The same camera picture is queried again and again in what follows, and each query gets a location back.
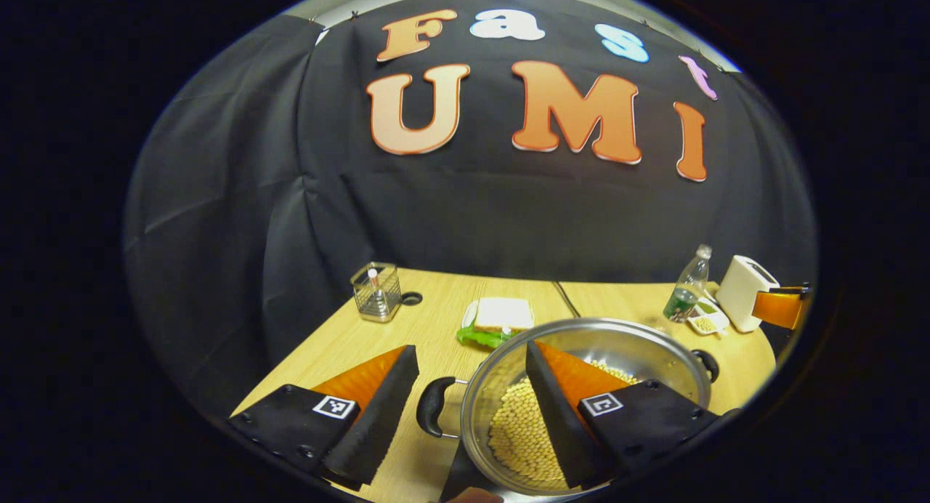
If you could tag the small yellow beans portion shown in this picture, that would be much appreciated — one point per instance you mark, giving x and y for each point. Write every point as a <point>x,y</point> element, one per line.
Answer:
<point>705,325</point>

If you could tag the clear plastic water bottle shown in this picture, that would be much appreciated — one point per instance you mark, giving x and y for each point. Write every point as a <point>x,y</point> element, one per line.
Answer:
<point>686,288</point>

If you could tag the white toaster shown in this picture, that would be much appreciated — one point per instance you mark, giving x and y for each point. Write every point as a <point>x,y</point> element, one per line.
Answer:
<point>741,292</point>

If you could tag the black desk grommet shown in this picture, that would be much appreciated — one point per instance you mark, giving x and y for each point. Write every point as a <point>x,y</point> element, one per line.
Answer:
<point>411,298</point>

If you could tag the white divided plate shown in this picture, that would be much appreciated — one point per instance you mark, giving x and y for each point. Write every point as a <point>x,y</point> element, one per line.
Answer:
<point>718,320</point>

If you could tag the sandwich with lettuce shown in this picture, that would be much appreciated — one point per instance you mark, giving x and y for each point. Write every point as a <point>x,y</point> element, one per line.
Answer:
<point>503,314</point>

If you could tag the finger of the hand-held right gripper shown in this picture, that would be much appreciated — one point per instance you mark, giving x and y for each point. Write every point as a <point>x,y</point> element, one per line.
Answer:
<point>777,308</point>

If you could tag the pile of soybeans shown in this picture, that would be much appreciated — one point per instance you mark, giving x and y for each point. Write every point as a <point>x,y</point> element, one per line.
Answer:
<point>519,437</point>

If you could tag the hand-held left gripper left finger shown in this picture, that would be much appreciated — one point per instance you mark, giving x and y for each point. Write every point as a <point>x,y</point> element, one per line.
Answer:
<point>385,416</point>

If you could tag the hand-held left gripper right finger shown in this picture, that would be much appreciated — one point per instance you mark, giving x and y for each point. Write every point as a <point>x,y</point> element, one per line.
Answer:
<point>556,423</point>

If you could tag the stainless steel pot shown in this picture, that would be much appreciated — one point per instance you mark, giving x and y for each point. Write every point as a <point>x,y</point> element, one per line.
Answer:
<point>494,372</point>

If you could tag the black backdrop cloth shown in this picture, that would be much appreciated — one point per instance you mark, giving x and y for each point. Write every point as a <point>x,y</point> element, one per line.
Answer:
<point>472,212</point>

